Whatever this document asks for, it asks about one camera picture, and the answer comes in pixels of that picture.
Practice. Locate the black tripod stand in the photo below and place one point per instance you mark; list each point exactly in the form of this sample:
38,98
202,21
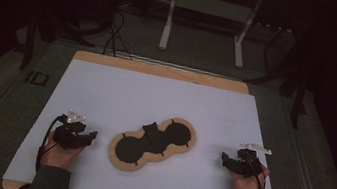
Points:
299,97
29,43

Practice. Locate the white table mat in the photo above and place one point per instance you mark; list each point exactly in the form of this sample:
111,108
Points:
143,94

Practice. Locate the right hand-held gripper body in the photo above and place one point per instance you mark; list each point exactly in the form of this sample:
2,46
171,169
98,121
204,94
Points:
248,165

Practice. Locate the wooden peanut-shaped puzzle board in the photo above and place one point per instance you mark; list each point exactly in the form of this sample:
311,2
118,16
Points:
127,165

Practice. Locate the person's left hand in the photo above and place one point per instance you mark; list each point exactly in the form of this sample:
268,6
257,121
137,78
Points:
59,158

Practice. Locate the white metal stand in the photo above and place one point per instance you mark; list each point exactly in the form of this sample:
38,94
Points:
166,30

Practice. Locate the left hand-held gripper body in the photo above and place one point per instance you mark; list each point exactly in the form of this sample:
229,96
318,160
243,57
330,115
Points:
67,135

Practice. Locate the wooden table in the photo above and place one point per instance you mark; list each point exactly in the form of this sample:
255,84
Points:
160,70

